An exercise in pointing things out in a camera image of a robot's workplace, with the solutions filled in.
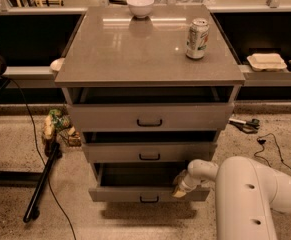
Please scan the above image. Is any white bowl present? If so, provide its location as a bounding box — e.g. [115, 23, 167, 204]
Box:
[127, 0, 154, 18]

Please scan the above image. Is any soda can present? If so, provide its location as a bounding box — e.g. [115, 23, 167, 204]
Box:
[186, 18, 209, 59]

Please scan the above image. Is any grey drawer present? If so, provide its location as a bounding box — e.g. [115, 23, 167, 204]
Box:
[67, 104, 234, 132]
[82, 142, 217, 163]
[89, 161, 210, 203]

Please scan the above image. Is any basket of snack items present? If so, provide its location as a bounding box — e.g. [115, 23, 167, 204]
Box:
[42, 109, 81, 156]

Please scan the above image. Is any white plate on ledge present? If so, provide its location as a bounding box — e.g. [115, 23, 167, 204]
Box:
[50, 58, 64, 72]

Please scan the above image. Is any black floor cable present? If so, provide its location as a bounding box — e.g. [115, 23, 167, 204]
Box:
[4, 77, 77, 240]

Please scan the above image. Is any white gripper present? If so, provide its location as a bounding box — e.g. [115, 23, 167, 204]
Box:
[172, 170, 204, 198]

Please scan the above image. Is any black desk leg with caster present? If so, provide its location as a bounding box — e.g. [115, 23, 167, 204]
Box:
[23, 143, 60, 223]

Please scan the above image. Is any grey drawer cabinet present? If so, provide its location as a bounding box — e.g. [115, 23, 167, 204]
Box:
[54, 5, 246, 192]

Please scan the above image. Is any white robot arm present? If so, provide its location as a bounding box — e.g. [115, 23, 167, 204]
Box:
[173, 156, 291, 240]

